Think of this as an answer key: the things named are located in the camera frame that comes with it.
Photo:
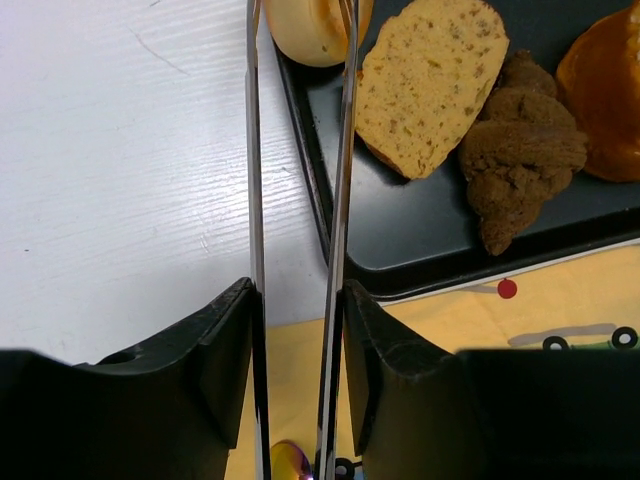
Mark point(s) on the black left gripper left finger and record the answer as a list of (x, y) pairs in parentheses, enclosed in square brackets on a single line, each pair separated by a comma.
[(168, 407)]

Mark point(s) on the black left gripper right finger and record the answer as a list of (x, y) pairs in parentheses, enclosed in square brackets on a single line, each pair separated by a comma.
[(420, 412)]

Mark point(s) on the metal tongs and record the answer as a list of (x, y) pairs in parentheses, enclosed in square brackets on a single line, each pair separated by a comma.
[(325, 456)]

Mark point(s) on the glazed donut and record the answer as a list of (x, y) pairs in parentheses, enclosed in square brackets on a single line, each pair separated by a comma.
[(310, 32)]

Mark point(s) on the bread slice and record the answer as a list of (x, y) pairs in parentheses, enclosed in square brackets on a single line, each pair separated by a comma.
[(425, 80)]

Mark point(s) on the iridescent purple spoon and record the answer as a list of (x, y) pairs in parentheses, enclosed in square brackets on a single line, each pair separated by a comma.
[(288, 462)]

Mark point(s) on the black baking tray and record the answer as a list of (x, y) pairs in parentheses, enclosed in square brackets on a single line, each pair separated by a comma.
[(407, 238)]

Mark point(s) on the yellow cartoon placemat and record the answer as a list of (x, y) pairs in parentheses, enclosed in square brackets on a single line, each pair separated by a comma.
[(582, 300)]

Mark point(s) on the brown chocolate croissant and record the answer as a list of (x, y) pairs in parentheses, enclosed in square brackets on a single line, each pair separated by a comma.
[(524, 149)]

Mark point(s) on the orange bundt cake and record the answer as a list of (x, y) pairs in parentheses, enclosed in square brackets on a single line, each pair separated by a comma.
[(598, 81)]

